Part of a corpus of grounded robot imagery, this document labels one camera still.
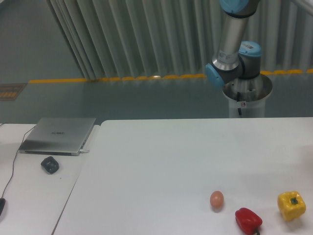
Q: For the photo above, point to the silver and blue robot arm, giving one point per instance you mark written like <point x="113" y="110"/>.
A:
<point x="230" y="62"/>

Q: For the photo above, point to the black computer mouse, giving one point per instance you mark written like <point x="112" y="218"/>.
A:
<point x="2" y="205"/>

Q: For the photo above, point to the yellow bell pepper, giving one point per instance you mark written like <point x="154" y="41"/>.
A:
<point x="291" y="205"/>

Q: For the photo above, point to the red bell pepper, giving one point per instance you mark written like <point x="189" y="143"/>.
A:
<point x="248" y="221"/>

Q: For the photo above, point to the brown egg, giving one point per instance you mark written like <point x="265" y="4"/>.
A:
<point x="216" y="200"/>

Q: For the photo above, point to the pleated grey curtain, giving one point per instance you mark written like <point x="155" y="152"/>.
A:
<point x="135" y="38"/>

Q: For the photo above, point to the silver laptop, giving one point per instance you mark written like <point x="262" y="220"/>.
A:
<point x="58" y="136"/>

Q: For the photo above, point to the small black object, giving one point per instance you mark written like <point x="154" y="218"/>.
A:
<point x="50" y="165"/>

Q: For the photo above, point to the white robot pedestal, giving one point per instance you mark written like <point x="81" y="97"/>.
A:
<point x="247" y="97"/>

